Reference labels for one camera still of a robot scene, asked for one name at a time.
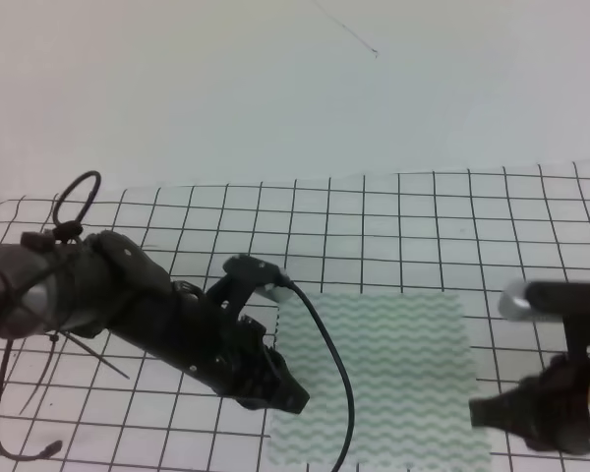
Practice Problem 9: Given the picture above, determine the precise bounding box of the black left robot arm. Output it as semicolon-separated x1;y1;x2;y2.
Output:
0;213;310;414

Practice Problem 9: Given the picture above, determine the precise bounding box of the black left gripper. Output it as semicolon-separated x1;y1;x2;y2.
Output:
169;279;310;413

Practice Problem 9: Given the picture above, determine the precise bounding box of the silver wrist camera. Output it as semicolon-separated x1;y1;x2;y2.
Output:
498;280;590;323
223;255;291;303

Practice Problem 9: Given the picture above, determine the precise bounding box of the green wavy striped towel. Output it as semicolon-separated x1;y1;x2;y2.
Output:
267;292;491;471

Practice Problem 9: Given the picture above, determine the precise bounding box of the black left camera cable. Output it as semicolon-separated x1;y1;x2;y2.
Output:
274;277;356;472

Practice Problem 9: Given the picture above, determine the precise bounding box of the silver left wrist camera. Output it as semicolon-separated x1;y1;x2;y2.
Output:
223;255;291;303

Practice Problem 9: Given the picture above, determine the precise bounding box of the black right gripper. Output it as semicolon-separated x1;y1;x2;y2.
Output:
468;354;590;455

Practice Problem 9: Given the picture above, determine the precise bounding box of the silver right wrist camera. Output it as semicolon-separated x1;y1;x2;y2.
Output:
498;280;590;323

